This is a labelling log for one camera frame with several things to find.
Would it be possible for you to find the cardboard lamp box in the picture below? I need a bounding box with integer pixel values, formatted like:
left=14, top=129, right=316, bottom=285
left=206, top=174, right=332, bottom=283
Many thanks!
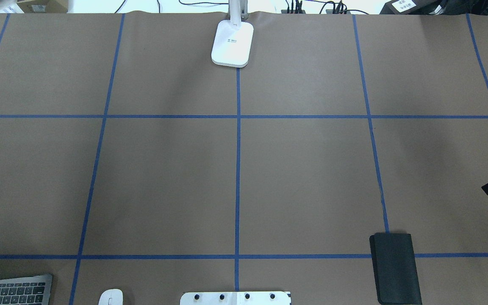
left=16, top=0, right=69, bottom=14

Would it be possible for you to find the white desk lamp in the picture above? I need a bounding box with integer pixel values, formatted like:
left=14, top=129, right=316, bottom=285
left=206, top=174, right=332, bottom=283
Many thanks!
left=211, top=0, right=254, bottom=68

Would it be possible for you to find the white computer mouse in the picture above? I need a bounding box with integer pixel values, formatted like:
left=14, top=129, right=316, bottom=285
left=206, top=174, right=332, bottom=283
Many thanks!
left=97, top=289, right=123, bottom=305

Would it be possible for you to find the grey laptop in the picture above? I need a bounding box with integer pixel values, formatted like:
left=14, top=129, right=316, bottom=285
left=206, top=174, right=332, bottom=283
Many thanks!
left=0, top=274, right=53, bottom=305

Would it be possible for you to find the black mouse pad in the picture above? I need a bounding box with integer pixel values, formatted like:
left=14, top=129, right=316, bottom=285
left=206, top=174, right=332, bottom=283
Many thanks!
left=369, top=233, right=422, bottom=305

